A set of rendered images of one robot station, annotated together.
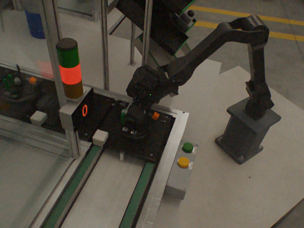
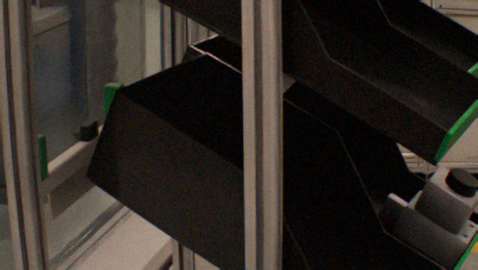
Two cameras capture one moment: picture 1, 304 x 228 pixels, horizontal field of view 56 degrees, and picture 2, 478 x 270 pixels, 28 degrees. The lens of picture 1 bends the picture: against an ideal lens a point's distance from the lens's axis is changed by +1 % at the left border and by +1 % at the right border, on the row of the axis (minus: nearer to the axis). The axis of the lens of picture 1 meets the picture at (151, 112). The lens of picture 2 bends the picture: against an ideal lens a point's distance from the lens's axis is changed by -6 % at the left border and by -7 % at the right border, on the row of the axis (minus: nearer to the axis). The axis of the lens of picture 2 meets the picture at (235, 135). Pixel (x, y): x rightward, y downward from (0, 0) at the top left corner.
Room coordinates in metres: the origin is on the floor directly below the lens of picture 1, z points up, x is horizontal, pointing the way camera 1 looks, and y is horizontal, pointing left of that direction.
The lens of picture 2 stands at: (0.33, 0.03, 1.54)
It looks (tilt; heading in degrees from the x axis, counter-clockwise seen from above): 17 degrees down; 3
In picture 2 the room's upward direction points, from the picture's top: 1 degrees counter-clockwise
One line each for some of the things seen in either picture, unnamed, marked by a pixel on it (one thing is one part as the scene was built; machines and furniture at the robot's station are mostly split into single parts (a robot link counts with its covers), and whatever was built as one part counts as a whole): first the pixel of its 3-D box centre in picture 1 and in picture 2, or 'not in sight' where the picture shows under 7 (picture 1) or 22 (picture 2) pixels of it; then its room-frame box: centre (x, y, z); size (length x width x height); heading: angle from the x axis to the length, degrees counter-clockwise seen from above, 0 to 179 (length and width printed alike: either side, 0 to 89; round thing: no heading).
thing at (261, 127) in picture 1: (245, 130); not in sight; (0.79, -0.39, 0.96); 0.15 x 0.15 x 0.20; 40
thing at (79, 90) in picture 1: (72, 86); not in sight; (0.57, 0.21, 1.28); 0.05 x 0.05 x 0.05
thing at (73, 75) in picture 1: (70, 71); not in sight; (0.57, 0.21, 1.33); 0.05 x 0.05 x 0.05
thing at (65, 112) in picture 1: (72, 83); not in sight; (0.57, 0.21, 1.29); 0.12 x 0.05 x 0.25; 166
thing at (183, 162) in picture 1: (183, 162); not in sight; (0.59, -0.13, 0.96); 0.04 x 0.04 x 0.02
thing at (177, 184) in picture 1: (182, 167); not in sight; (0.59, -0.13, 0.93); 0.21 x 0.07 x 0.06; 166
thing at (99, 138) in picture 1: (100, 138); not in sight; (0.65, 0.17, 0.97); 0.05 x 0.05 x 0.04; 76
